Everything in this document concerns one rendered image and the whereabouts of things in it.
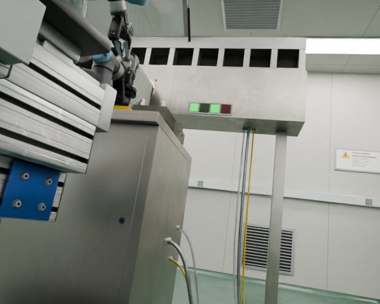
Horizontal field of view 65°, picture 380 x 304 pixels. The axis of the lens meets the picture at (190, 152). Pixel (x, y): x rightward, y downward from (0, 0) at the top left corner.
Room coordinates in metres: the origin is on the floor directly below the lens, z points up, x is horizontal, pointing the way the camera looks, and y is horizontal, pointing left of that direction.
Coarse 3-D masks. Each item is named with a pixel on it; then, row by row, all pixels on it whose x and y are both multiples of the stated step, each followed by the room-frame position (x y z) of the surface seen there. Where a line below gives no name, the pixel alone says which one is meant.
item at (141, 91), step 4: (136, 76) 1.33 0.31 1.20; (136, 80) 1.34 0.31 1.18; (136, 84) 1.35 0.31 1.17; (140, 84) 1.39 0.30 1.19; (136, 88) 1.35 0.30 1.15; (140, 88) 1.40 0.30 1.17; (144, 88) 1.45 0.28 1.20; (136, 92) 1.36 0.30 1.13; (140, 92) 1.40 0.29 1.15; (144, 92) 1.46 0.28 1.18; (136, 96) 1.37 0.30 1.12; (140, 96) 1.41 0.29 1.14; (144, 96) 1.46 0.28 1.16; (148, 96) 1.52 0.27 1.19; (132, 100) 1.34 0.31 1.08; (136, 100) 1.38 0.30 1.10; (148, 100) 1.53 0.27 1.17; (132, 104) 1.34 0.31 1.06; (148, 104) 1.54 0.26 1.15
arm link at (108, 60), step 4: (112, 52) 1.02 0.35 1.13; (92, 56) 1.00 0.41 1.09; (96, 56) 0.99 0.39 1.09; (100, 56) 0.99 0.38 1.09; (104, 56) 0.99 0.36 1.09; (108, 56) 1.00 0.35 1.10; (112, 56) 1.02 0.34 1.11; (96, 60) 1.00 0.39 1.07; (100, 60) 1.00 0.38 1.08; (104, 60) 1.00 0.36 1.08; (108, 60) 1.01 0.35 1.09; (112, 60) 1.03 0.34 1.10; (116, 60) 1.06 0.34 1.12; (96, 64) 1.01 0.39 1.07; (100, 64) 1.01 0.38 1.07; (104, 64) 1.01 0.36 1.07; (108, 64) 1.02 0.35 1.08; (112, 64) 1.03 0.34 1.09; (116, 64) 1.06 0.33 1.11; (112, 68) 1.04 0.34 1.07; (116, 68) 1.08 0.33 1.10
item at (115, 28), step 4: (112, 20) 1.15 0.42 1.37; (116, 20) 1.15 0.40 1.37; (120, 20) 1.15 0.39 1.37; (112, 24) 1.15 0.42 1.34; (116, 24) 1.15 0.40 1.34; (120, 24) 1.15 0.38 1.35; (112, 28) 1.15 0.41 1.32; (116, 28) 1.14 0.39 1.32; (120, 28) 1.15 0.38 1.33; (112, 32) 1.13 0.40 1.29; (116, 32) 1.14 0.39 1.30; (120, 32) 1.16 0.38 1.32; (108, 36) 1.14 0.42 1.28; (112, 36) 1.14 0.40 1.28; (116, 36) 1.14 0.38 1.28
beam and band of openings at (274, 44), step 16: (112, 48) 1.73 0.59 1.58; (144, 48) 1.68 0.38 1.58; (160, 48) 1.65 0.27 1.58; (176, 48) 1.63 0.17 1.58; (192, 48) 1.60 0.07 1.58; (208, 48) 1.58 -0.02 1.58; (224, 48) 1.56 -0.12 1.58; (240, 48) 1.54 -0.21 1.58; (256, 48) 1.51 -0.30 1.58; (272, 48) 1.49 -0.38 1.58; (288, 48) 1.47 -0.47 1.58; (304, 48) 1.46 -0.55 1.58; (144, 64) 1.66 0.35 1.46; (160, 64) 1.71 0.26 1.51; (176, 64) 1.69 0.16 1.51; (192, 64) 1.59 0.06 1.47; (208, 64) 1.65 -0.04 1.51; (224, 64) 1.63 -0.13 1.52; (240, 64) 1.60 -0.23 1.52; (256, 64) 1.58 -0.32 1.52; (272, 64) 1.49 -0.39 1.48; (288, 64) 1.54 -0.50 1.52; (304, 64) 1.46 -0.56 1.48
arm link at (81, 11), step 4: (68, 0) 0.79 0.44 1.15; (72, 0) 0.79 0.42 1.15; (76, 0) 0.79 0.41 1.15; (80, 0) 0.80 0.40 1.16; (84, 0) 0.80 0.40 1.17; (72, 4) 0.80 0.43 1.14; (76, 4) 0.80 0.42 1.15; (80, 4) 0.81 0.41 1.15; (84, 4) 0.82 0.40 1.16; (76, 8) 0.81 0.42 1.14; (80, 8) 0.82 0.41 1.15; (84, 8) 0.83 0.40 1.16; (80, 12) 0.83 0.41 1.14; (84, 12) 0.84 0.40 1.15; (84, 16) 0.86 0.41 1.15; (76, 64) 0.97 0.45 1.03; (80, 68) 0.99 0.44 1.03
